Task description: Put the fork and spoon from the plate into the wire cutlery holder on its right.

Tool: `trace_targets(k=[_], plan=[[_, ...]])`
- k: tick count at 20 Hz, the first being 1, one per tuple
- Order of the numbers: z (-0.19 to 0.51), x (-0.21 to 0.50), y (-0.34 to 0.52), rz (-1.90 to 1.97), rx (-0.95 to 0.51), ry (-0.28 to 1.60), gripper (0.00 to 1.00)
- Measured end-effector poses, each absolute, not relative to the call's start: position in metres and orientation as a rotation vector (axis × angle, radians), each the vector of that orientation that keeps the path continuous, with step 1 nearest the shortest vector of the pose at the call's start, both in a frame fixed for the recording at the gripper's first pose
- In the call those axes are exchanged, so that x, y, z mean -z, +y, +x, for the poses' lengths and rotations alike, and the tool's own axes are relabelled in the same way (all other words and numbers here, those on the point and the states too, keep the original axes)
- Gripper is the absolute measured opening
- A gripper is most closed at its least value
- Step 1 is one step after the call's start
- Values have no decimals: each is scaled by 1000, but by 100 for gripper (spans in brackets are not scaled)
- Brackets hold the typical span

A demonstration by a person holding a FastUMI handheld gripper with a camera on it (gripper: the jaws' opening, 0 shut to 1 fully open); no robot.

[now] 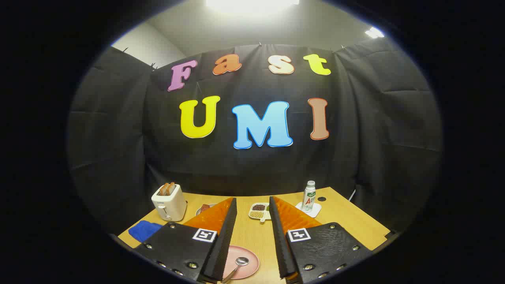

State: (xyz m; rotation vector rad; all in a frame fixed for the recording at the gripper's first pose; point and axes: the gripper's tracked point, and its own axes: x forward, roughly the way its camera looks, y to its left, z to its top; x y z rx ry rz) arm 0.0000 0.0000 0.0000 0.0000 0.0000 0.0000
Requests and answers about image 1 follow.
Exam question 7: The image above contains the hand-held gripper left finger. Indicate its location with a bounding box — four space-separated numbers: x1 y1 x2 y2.
132 197 238 284

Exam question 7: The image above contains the metal spoon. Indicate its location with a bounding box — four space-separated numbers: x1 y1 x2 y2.
221 257 250 284

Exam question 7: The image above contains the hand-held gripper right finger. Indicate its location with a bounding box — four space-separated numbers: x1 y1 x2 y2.
269 196 373 284

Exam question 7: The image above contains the blue cloth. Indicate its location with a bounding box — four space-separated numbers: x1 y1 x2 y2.
128 220 163 243

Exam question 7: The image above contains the black backdrop cloth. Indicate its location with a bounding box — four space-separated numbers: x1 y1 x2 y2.
67 37 444 237

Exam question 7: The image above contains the white divided bean dish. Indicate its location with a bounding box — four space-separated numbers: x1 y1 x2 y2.
249 202 273 224

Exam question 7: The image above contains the plastic drink bottle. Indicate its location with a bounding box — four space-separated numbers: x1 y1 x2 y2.
302 181 316 213

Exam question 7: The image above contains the pink plate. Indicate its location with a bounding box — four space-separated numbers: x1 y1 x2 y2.
223 245 260 280

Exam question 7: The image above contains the white toaster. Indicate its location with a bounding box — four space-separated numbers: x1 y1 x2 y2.
151 184 188 222

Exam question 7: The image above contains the white square coaster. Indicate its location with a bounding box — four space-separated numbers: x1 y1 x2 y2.
295 202 322 218

